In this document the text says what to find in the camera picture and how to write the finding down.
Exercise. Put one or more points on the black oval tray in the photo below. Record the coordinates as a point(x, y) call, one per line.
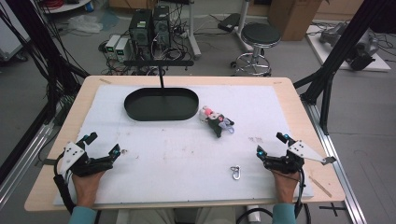
point(180, 105)

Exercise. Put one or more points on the person's right hand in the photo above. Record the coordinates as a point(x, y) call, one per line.
point(286, 186)

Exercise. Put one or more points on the light wooden table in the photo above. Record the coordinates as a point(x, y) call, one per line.
point(289, 99)

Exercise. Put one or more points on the black metal frame strut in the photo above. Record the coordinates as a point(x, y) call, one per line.
point(40, 46)
point(339, 49)

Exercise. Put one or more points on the white floor platform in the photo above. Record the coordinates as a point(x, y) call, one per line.
point(320, 49)

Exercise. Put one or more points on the brown cardboard box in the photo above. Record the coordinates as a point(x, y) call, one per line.
point(292, 18)

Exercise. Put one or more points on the person's left hand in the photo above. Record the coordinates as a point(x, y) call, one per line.
point(85, 189)

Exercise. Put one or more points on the white desk leg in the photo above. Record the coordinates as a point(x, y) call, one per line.
point(243, 25)
point(193, 37)

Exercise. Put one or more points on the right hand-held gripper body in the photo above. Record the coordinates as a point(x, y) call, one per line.
point(288, 163)

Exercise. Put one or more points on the grey tape piece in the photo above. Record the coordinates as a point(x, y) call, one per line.
point(330, 160)
point(46, 161)

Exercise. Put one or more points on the black T-bar rack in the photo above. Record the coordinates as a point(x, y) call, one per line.
point(158, 63)

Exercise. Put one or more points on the white foam mat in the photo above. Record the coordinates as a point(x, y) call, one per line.
point(186, 149)

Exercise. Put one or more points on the clear plastic bag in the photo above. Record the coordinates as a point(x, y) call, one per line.
point(84, 23)

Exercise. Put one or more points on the thin wooden stick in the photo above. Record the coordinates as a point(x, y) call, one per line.
point(320, 187)

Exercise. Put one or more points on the silver carabiner clip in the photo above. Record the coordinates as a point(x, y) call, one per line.
point(236, 177)

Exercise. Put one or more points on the black computer tower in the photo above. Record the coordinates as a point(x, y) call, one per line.
point(161, 25)
point(140, 29)

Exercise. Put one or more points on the grey machine on platform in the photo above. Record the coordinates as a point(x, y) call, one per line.
point(361, 49)

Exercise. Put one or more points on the aluminium rail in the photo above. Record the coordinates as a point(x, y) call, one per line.
point(339, 174)
point(25, 155)

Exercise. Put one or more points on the black cross floor tape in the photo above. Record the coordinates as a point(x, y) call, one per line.
point(332, 208)

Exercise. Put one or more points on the black flat pedal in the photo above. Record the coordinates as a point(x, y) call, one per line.
point(229, 22)

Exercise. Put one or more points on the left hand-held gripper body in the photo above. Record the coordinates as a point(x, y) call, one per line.
point(74, 155)

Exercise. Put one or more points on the round black stool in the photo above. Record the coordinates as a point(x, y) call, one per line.
point(261, 34)

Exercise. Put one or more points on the white power supply box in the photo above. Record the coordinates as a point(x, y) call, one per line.
point(112, 45)
point(122, 49)

